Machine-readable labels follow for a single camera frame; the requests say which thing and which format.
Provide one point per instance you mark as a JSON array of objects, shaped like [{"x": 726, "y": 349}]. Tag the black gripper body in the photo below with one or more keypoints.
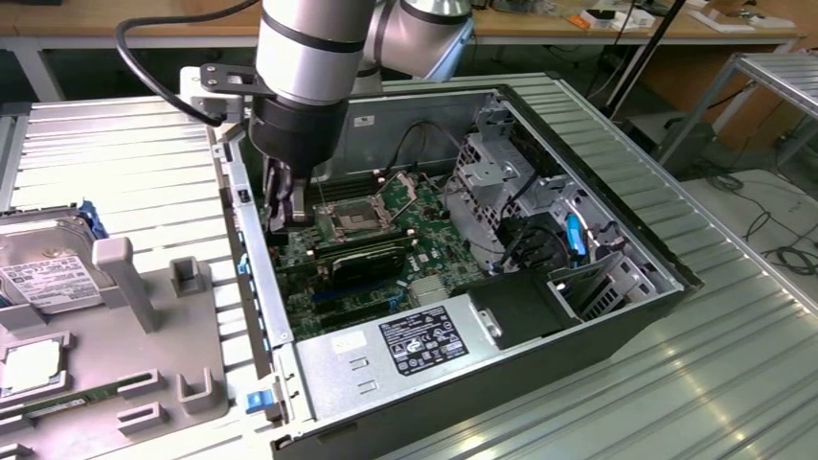
[{"x": 296, "y": 134}]

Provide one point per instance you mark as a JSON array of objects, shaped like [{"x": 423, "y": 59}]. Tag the black Nvidia graphics card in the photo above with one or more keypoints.
[{"x": 367, "y": 266}]

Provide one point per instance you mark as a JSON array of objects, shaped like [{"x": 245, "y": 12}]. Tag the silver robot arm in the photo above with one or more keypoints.
[{"x": 307, "y": 29}]

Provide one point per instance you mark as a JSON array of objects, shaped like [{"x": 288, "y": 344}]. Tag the thin socket locking lever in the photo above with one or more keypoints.
[
  {"x": 399, "y": 208},
  {"x": 323, "y": 191}
]

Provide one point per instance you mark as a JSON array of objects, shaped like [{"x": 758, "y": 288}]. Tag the black RAM slot bank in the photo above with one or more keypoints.
[
  {"x": 348, "y": 184},
  {"x": 364, "y": 243}
]

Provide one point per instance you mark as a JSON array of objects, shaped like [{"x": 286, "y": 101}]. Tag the metal CPU socket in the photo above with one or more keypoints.
[{"x": 353, "y": 218}]

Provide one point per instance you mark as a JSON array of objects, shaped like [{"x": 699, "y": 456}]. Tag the metal socket cover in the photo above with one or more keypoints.
[{"x": 401, "y": 191}]

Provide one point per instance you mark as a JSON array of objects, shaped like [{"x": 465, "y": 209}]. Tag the blue expansion slot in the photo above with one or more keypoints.
[{"x": 317, "y": 297}]

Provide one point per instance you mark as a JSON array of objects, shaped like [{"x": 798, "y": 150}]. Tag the green motherboard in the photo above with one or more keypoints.
[{"x": 433, "y": 249}]

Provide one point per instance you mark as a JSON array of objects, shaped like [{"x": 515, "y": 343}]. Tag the silver chipset heatsink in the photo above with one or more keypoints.
[{"x": 428, "y": 292}]

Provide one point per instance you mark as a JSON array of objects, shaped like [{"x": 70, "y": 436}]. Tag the silver disk bay cage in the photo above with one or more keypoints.
[{"x": 485, "y": 172}]

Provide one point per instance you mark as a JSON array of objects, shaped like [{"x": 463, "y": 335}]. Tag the silver power supply unit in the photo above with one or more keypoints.
[{"x": 344, "y": 364}]

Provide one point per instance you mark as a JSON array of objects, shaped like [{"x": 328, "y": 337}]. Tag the black power supply label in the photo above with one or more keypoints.
[{"x": 421, "y": 340}]

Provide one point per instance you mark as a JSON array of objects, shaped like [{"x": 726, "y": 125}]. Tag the grey plastic parts rack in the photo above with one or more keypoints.
[{"x": 146, "y": 354}]

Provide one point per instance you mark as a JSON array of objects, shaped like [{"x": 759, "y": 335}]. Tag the black plastic cover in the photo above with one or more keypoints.
[{"x": 511, "y": 311}]

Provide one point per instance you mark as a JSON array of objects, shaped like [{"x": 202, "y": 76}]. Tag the hard disk with blue carrier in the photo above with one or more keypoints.
[{"x": 44, "y": 282}]

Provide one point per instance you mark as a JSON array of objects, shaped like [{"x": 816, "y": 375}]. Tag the wooden desk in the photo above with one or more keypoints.
[{"x": 511, "y": 21}]

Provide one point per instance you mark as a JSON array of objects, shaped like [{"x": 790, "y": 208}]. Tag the blue case latch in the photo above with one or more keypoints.
[{"x": 257, "y": 401}]

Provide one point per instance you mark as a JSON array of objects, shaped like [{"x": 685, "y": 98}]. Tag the blue drive bay lever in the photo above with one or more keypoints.
[{"x": 576, "y": 235}]

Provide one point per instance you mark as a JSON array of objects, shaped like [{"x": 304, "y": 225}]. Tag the small orange item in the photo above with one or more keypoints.
[{"x": 577, "y": 21}]

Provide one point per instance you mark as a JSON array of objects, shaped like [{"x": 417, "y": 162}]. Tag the green RAM stick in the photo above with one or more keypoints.
[{"x": 82, "y": 397}]

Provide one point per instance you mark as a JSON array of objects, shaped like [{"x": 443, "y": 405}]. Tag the silver CPU chip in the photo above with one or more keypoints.
[{"x": 28, "y": 366}]

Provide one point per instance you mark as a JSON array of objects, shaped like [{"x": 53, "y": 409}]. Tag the silver perforated drive cage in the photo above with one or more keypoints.
[{"x": 625, "y": 282}]

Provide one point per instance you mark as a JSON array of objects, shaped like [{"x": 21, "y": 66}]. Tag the black and white box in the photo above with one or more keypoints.
[{"x": 613, "y": 19}]

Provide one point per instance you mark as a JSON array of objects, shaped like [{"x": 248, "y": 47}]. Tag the open black PC case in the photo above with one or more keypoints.
[{"x": 575, "y": 374}]

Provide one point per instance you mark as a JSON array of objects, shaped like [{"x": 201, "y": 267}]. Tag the black slanted pole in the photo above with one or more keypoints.
[{"x": 652, "y": 48}]

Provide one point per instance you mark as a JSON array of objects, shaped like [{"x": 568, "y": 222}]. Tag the flat white box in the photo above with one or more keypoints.
[{"x": 722, "y": 21}]

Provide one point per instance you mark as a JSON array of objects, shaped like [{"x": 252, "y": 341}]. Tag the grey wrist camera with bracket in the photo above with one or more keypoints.
[{"x": 213, "y": 103}]

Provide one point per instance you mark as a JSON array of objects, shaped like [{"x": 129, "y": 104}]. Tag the metal frame table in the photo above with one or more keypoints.
[{"x": 779, "y": 67}]

